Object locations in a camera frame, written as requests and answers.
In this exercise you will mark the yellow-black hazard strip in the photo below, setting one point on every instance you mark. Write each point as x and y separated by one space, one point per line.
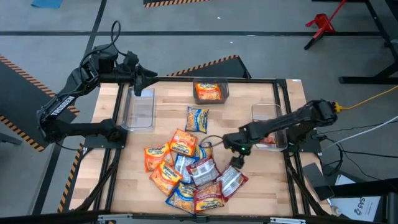
70 177

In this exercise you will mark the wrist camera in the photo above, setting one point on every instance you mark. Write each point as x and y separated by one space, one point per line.
243 148
131 59

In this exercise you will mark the black metal bar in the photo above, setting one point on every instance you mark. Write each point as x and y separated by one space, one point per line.
363 186

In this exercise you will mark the clear plastic bin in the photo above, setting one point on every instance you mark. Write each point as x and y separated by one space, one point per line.
138 112
264 112

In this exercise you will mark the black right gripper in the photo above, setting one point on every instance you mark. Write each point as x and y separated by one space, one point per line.
233 138

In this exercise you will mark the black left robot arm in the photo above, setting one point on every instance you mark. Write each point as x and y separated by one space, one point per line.
62 107

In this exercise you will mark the white printed paper sheet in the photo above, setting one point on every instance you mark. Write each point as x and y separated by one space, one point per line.
354 205

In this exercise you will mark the orange Maruchan noodle pack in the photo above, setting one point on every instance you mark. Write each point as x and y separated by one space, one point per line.
183 142
165 178
155 157
208 92

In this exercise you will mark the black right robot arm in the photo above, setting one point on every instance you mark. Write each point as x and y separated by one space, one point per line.
289 119

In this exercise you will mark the black aluminium table frame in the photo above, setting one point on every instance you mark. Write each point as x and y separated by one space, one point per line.
255 81

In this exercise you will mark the hazard-striped black floor mat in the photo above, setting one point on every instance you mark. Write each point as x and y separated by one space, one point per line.
174 2
224 70
18 93

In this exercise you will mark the red Maruchan noodle pack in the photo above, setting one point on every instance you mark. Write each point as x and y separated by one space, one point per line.
231 181
202 171
268 140
207 199

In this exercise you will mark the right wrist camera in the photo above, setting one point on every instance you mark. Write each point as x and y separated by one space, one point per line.
243 148

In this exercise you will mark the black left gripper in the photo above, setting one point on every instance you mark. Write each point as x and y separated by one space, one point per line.
132 76

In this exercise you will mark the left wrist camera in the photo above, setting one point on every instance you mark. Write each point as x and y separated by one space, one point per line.
131 59

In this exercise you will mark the silver metal bracket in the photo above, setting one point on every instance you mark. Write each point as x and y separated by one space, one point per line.
115 217
287 221

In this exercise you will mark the blue floor mat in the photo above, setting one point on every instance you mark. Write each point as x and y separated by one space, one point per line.
46 3

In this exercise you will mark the dark grey flat box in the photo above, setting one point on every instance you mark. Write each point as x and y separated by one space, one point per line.
317 180

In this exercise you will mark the blue Maruchan noodle pack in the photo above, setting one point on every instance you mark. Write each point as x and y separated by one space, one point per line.
182 166
203 152
182 199
196 119

